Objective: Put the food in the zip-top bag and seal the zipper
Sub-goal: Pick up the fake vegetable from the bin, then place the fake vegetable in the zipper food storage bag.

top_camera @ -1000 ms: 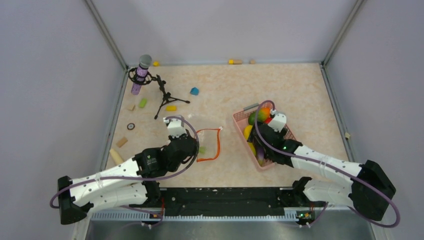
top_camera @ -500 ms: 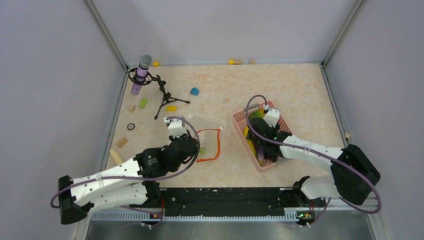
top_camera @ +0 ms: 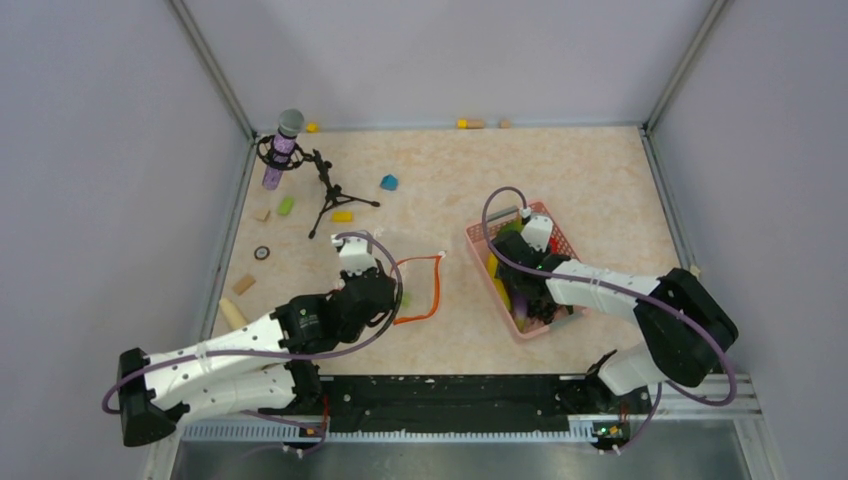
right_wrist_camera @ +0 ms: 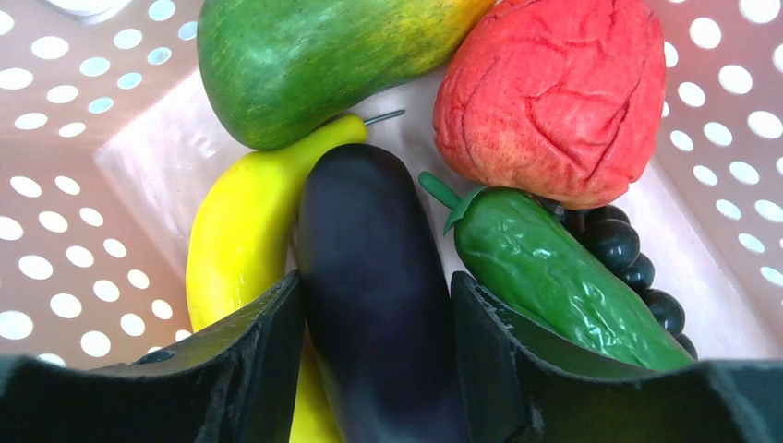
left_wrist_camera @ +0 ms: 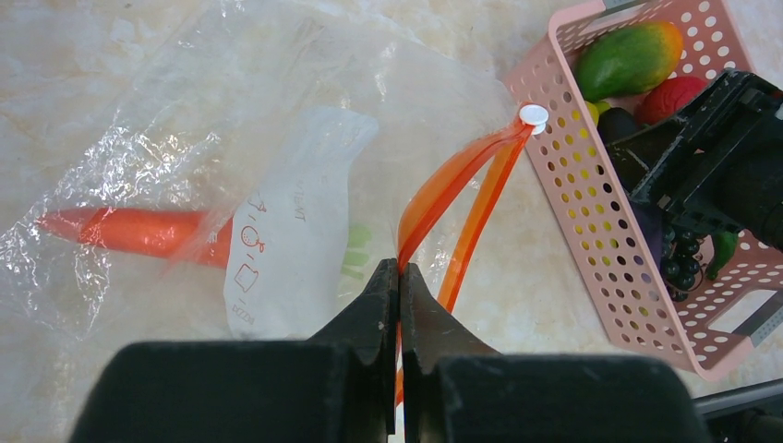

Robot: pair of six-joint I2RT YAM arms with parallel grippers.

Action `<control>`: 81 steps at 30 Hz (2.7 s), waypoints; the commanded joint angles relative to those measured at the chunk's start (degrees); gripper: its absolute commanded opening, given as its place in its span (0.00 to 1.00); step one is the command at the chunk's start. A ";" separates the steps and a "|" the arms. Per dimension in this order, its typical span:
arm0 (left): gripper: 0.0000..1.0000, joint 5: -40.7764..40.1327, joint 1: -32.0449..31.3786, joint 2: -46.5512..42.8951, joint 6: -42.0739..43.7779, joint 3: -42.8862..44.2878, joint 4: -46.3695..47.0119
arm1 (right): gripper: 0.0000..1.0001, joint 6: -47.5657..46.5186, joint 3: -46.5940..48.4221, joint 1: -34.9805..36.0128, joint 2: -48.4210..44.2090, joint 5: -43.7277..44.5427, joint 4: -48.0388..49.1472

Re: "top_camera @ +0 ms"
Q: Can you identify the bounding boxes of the pink plastic basket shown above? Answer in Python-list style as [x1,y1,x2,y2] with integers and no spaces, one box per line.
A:
[464,201,587,342]

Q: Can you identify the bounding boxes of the toy purple eggplant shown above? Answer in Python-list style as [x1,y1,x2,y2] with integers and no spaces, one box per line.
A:
[511,295,532,334]

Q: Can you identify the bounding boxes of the clear orange zip bag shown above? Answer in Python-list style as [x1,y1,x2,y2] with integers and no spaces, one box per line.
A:
[372,227,448,325]

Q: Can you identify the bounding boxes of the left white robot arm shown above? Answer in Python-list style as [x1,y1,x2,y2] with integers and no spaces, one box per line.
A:
[113,265,401,447]

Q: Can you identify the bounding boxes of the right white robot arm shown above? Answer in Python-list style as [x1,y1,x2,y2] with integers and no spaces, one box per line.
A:
[488,231,739,412]

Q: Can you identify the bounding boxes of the toy banana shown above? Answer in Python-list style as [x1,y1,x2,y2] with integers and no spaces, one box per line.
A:
[486,253,512,312]

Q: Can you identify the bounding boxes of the toy black grapes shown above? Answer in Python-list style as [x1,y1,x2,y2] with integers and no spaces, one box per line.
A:
[527,299,574,325]

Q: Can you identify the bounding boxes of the cream wooden cylinder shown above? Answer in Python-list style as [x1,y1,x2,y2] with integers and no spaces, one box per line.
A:
[218,297,249,331]

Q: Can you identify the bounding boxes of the tan wooden block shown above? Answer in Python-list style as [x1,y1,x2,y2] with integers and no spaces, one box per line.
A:
[231,274,256,296]

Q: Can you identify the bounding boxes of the green block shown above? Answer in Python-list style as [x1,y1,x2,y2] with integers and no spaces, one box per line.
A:
[276,196,295,216]

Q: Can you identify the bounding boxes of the blue block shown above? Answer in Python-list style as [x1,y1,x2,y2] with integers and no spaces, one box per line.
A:
[379,174,399,191]

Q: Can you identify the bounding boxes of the black microphone tripod stand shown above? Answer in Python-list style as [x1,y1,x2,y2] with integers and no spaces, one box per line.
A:
[257,135,381,239]

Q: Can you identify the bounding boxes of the purple microphone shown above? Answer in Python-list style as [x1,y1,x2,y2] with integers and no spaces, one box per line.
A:
[260,108,305,191]

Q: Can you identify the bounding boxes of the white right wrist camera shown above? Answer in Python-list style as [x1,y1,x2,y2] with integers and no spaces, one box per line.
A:
[519,208,555,252]

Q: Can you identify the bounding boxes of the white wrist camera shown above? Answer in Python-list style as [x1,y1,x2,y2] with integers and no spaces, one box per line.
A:
[519,208,555,252]
[331,230,377,277]

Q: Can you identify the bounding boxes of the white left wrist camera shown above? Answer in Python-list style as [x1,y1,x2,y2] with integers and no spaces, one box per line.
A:
[331,230,377,277]

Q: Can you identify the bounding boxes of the yellow tan cylinder at wall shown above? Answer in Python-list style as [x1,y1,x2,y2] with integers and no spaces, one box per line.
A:
[456,118,486,130]

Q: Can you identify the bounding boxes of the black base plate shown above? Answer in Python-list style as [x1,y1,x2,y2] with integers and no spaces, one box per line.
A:
[258,374,651,435]

